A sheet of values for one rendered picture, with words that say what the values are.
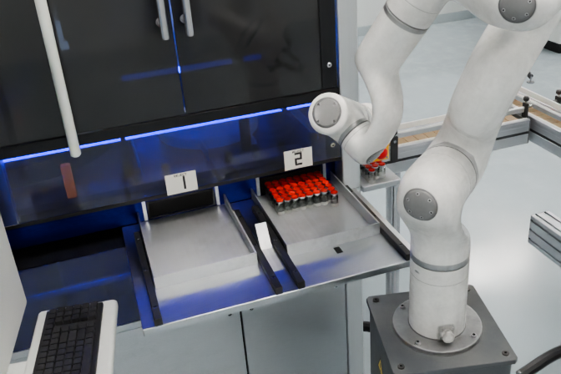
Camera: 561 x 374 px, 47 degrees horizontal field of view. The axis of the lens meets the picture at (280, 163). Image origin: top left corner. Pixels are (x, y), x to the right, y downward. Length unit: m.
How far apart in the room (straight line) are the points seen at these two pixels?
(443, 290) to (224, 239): 0.66
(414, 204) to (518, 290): 1.93
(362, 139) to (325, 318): 1.04
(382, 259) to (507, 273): 1.58
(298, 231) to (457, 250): 0.58
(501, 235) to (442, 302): 2.09
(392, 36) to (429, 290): 0.52
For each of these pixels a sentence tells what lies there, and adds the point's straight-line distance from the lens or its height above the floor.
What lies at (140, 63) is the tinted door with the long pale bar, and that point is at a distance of 1.66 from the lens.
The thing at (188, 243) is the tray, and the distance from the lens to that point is 1.77.
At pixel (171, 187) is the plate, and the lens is 1.78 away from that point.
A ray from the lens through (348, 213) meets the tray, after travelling 1.84.
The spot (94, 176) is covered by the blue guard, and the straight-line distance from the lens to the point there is 1.75.
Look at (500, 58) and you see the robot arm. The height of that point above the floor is 1.48.
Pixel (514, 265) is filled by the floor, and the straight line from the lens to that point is 3.24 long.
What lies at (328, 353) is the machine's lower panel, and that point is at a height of 0.27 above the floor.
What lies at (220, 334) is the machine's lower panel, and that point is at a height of 0.47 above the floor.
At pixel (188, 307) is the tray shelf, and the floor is 0.88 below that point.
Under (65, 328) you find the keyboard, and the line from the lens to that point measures 1.67.
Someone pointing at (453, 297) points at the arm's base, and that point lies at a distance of 1.38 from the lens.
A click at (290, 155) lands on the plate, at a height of 1.03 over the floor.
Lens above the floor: 1.81
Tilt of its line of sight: 26 degrees down
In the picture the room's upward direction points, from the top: 4 degrees counter-clockwise
